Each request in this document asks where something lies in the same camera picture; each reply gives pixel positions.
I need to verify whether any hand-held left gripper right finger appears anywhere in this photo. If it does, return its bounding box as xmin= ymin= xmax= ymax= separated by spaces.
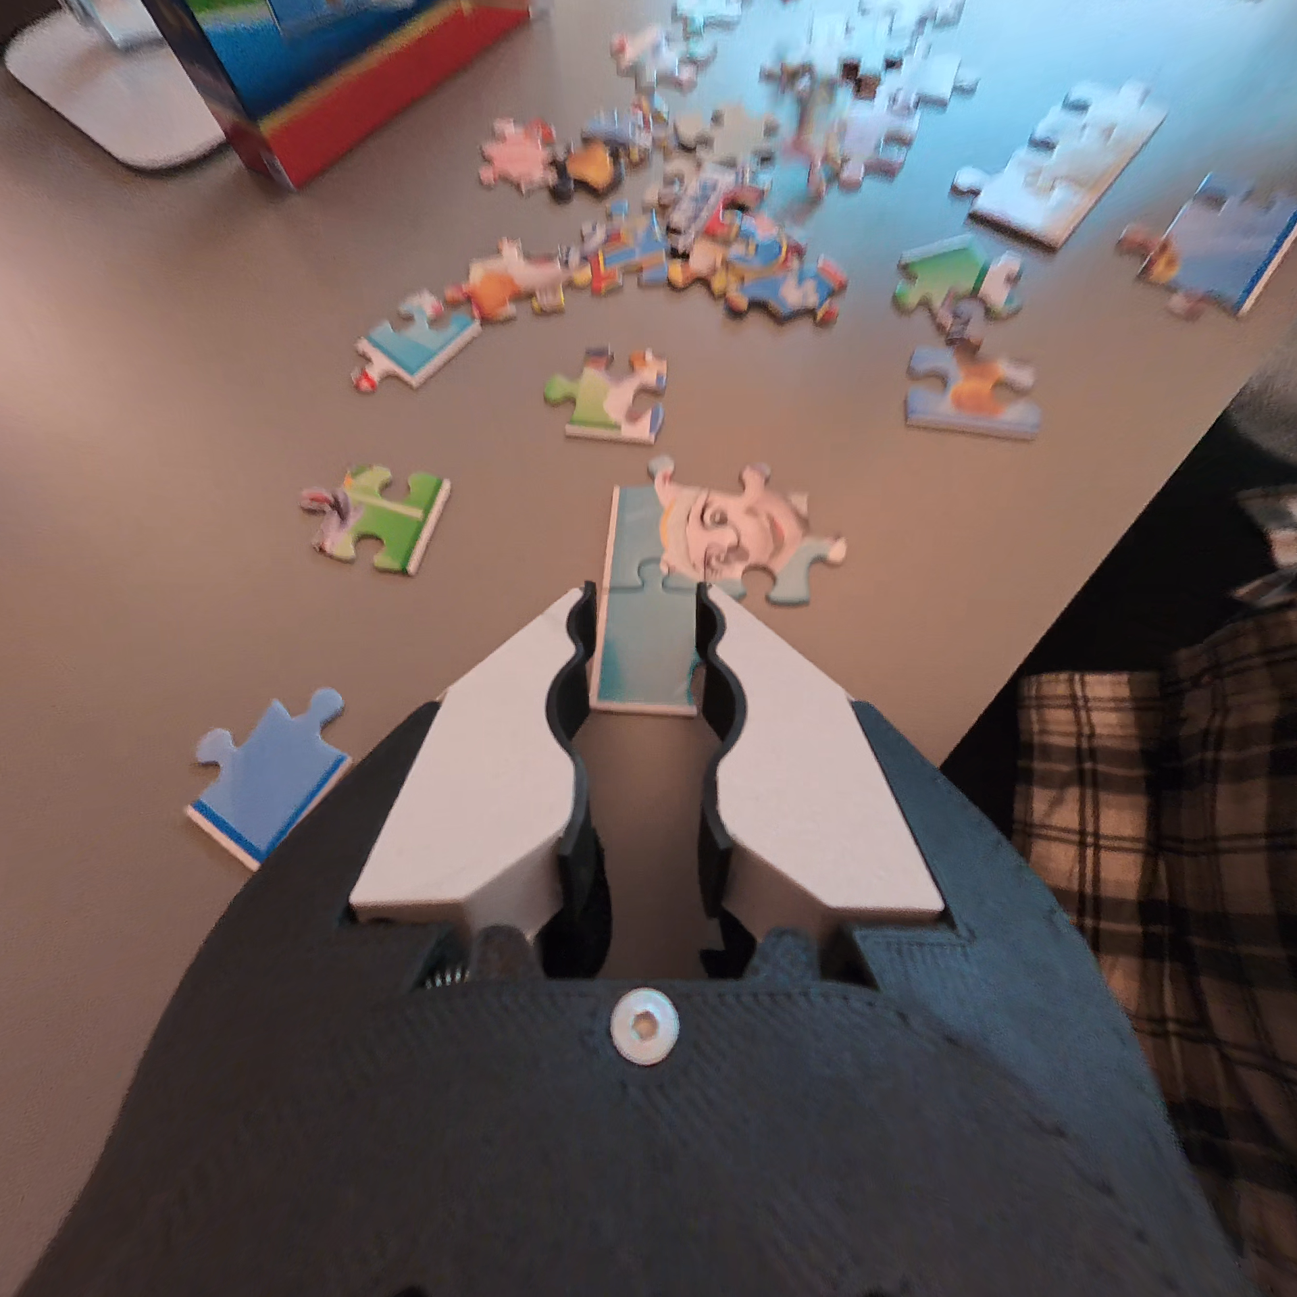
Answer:
xmin=693 ymin=583 xmax=949 ymax=981

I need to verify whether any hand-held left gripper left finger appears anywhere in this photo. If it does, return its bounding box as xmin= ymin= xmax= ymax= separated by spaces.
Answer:
xmin=348 ymin=581 xmax=613 ymax=981

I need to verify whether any teal husky dog puzzle section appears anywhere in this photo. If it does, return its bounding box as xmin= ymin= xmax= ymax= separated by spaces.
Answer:
xmin=588 ymin=457 xmax=849 ymax=720

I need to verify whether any pile of puzzle pieces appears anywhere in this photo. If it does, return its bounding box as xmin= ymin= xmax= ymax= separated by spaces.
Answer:
xmin=443 ymin=0 xmax=982 ymax=329

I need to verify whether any yellow pink corner puzzle piece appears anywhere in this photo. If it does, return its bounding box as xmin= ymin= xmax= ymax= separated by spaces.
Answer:
xmin=951 ymin=153 xmax=1090 ymax=253

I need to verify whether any grey desk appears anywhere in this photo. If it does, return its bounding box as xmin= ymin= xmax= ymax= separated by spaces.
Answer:
xmin=0 ymin=0 xmax=1297 ymax=1294

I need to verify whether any blue edge puzzle piece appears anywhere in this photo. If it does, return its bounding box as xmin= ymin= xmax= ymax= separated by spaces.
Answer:
xmin=185 ymin=688 xmax=354 ymax=872

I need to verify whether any plaid clothing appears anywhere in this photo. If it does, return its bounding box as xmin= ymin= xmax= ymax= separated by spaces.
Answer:
xmin=1014 ymin=486 xmax=1297 ymax=1297

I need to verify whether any blue puzzle piece with dog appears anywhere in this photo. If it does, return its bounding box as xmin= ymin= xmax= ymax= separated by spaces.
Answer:
xmin=904 ymin=345 xmax=1043 ymax=444

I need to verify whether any green white dog puzzle piece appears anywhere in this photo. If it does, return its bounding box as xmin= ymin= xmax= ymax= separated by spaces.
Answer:
xmin=543 ymin=345 xmax=671 ymax=447

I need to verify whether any teal striped edge puzzle piece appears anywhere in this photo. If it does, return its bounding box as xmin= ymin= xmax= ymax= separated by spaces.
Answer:
xmin=352 ymin=292 xmax=484 ymax=394

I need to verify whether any blue sky puzzle section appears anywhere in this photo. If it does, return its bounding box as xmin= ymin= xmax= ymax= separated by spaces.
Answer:
xmin=1117 ymin=173 xmax=1297 ymax=323

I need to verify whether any red puzzle box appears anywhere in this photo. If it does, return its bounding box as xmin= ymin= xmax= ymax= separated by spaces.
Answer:
xmin=143 ymin=0 xmax=536 ymax=195

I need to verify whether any white stand base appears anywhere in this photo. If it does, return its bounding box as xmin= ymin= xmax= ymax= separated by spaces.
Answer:
xmin=2 ymin=0 xmax=235 ymax=175

